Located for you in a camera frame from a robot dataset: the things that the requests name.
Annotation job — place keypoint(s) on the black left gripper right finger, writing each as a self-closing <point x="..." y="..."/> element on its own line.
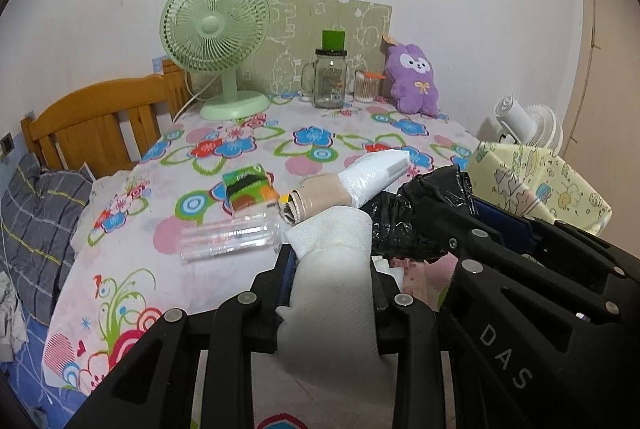
<point x="406" y="327"/>

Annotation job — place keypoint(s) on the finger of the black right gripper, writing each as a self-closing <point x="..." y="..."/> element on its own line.
<point x="531" y="349"/>
<point x="584" y="259"/>

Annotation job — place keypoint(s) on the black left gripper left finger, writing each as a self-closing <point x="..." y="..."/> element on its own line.
<point x="153" y="385"/>

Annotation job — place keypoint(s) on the pink cartoon cloth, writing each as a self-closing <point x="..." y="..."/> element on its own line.
<point x="425" y="281"/>

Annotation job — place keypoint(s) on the yellow cartoon fabric storage box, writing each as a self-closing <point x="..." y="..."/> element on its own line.
<point x="532" y="182"/>

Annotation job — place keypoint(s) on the white towel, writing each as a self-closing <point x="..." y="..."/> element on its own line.
<point x="327" y="337"/>

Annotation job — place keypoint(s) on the black plastic bag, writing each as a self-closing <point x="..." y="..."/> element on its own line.
<point x="404" y="222"/>

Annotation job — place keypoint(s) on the beige socks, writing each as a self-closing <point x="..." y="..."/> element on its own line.
<point x="314" y="195"/>

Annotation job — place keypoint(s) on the white standing fan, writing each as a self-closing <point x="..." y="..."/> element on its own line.
<point x="533" y="125"/>

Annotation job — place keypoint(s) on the beige wardrobe door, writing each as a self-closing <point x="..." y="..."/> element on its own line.
<point x="601" y="123"/>

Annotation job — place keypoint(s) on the floral tablecloth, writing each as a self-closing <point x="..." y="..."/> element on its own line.
<point x="128" y="268"/>

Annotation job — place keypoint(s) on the green orange tissue pack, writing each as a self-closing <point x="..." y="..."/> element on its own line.
<point x="249" y="187"/>

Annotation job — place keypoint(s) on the grey plaid pillow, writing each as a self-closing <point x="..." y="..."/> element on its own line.
<point x="40" y="211"/>

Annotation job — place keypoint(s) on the purple plush bunny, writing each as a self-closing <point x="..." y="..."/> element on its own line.
<point x="411" y="76"/>

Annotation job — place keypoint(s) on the toothpick jar orange lid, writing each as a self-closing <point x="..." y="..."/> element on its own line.
<point x="367" y="85"/>

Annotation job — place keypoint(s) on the glass mason jar mug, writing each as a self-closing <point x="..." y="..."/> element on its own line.
<point x="324" y="79"/>

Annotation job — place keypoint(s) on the green cup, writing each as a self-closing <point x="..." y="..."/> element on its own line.
<point x="333" y="40"/>

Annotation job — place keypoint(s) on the green patterned board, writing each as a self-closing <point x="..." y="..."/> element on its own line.
<point x="295" y="34"/>

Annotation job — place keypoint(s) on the green desk fan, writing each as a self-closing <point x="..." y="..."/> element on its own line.
<point x="215" y="37"/>

